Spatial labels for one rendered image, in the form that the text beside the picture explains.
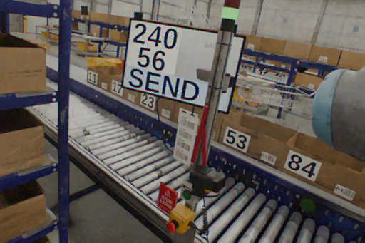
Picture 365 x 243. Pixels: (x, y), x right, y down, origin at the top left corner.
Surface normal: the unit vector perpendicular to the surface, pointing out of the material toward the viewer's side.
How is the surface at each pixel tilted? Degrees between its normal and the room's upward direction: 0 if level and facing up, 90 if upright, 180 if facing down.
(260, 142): 90
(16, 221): 91
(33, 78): 90
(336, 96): 68
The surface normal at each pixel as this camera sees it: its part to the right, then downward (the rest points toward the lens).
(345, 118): -0.89, -0.01
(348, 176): -0.60, 0.13
